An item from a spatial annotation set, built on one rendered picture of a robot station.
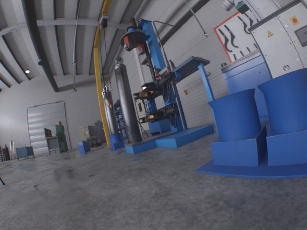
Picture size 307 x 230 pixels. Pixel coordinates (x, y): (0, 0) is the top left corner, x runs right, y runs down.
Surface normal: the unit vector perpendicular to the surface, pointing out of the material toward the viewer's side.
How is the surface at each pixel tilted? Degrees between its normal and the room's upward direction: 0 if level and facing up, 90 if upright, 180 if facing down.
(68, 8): 173
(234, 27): 90
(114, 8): 173
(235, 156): 90
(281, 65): 90
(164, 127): 90
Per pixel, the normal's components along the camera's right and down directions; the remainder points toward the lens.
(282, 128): -0.97, 0.23
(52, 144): 0.47, -0.20
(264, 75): -0.85, 0.16
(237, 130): -0.65, 0.08
